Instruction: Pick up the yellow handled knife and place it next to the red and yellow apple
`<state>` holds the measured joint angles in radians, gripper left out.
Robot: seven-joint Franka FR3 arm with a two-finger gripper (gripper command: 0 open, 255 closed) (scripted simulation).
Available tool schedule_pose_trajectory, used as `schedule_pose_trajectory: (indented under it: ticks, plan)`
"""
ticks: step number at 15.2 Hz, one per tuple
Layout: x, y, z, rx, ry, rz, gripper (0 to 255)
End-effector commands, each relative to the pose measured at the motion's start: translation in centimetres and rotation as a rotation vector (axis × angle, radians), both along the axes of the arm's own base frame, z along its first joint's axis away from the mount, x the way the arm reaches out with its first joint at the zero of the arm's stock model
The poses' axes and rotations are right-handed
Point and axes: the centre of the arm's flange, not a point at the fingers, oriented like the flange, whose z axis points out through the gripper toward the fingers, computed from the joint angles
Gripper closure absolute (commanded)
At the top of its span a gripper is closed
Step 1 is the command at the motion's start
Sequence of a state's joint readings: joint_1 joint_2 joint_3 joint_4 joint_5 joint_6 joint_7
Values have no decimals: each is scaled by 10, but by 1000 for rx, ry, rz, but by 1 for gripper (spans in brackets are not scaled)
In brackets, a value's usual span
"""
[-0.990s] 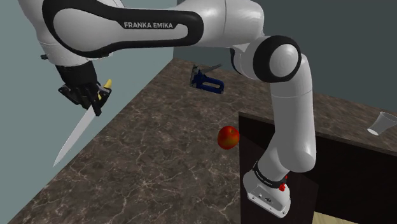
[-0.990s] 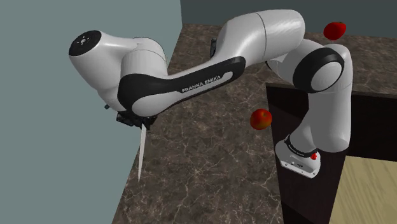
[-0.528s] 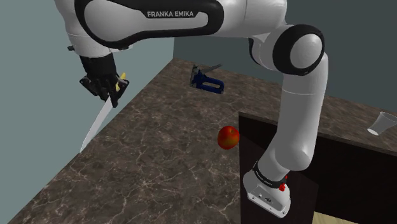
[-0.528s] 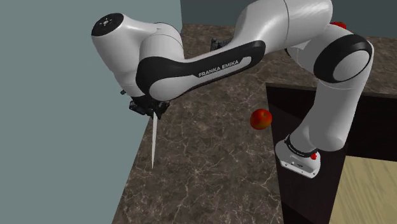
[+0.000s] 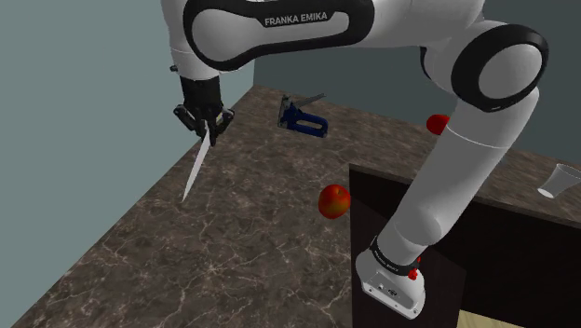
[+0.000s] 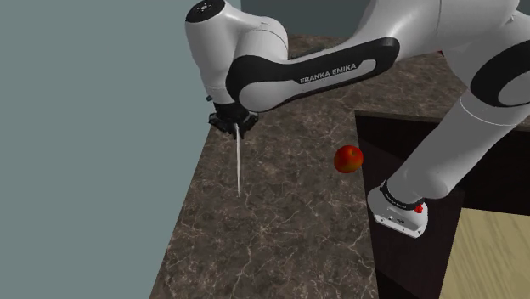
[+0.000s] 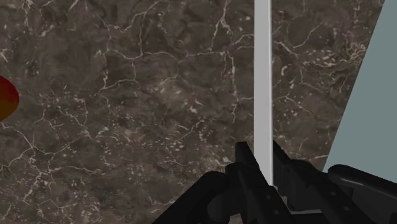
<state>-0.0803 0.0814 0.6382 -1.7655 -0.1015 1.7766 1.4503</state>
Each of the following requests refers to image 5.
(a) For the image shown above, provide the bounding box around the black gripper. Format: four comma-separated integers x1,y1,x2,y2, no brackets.
172,75,236,147

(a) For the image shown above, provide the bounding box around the silver knife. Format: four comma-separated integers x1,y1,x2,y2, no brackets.
181,129,212,204

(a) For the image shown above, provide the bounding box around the blue staple gun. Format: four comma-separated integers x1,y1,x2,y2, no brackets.
277,92,330,139

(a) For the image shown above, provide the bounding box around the red apple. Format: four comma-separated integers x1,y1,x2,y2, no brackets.
318,184,352,221

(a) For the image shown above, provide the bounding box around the small red fruit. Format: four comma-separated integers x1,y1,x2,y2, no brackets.
426,114,451,136

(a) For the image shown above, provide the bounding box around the white plastic cup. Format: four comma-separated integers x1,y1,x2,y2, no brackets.
536,163,581,199

